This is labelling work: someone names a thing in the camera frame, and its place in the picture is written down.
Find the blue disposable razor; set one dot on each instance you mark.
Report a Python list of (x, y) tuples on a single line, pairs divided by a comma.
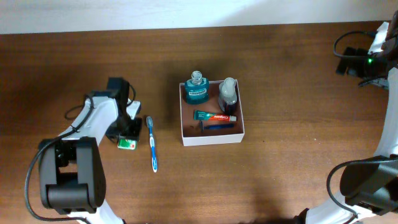
[(204, 127)]

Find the white cardboard box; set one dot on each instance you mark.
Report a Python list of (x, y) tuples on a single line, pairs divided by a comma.
[(191, 132)]

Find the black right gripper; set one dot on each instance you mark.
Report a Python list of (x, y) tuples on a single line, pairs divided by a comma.
[(355, 66)]

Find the green white small box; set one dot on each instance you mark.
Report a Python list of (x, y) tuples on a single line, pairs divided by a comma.
[(127, 144)]

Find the teal mouthwash bottle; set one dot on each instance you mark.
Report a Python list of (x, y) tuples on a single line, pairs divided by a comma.
[(197, 89)]

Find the red green toothpaste tube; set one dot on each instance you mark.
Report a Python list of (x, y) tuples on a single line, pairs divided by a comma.
[(203, 115)]

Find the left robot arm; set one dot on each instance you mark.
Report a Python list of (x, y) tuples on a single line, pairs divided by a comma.
[(72, 179)]

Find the clear blue pump bottle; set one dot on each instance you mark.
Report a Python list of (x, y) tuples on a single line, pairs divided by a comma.
[(228, 99)]

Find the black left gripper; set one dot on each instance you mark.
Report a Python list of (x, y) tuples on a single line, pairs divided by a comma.
[(134, 134)]

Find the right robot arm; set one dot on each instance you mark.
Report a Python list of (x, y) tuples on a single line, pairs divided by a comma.
[(366, 188)]

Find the blue white toothbrush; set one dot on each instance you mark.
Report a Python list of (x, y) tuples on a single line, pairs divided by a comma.
[(149, 123)]

